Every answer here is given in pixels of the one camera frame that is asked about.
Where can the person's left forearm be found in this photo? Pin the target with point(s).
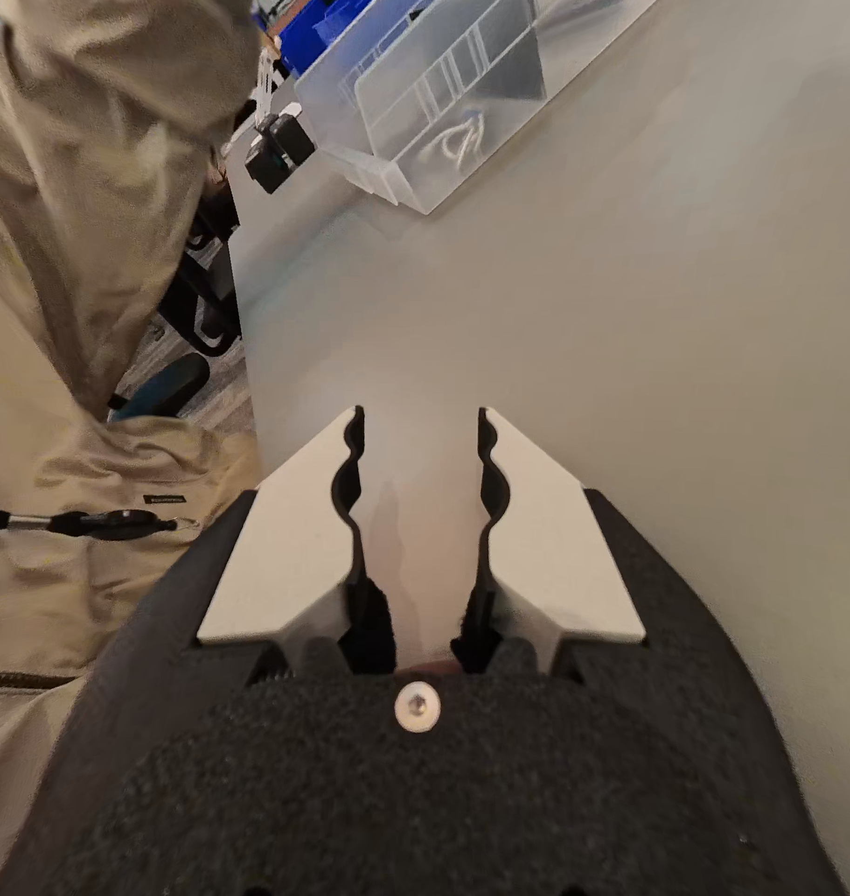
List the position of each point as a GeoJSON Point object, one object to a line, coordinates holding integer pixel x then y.
{"type": "Point", "coordinates": [152, 70]}

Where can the blue plastic bin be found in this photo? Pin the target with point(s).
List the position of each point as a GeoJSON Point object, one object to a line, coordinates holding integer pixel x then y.
{"type": "Point", "coordinates": [320, 28]}

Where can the person's beige jacket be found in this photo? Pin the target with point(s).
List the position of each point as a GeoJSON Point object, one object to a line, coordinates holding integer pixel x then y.
{"type": "Point", "coordinates": [47, 595]}

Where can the clear plastic bin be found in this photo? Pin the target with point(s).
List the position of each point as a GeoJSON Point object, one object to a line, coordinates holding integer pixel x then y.
{"type": "Point", "coordinates": [593, 42]}
{"type": "Point", "coordinates": [425, 119]}

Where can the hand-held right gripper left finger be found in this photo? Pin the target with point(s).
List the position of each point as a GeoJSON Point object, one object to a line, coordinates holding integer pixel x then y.
{"type": "Point", "coordinates": [285, 560]}

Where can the black office chair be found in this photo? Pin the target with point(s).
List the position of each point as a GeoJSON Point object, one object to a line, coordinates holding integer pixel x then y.
{"type": "Point", "coordinates": [201, 301]}

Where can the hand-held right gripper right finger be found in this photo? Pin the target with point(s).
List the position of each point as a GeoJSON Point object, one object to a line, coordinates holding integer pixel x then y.
{"type": "Point", "coordinates": [558, 560]}

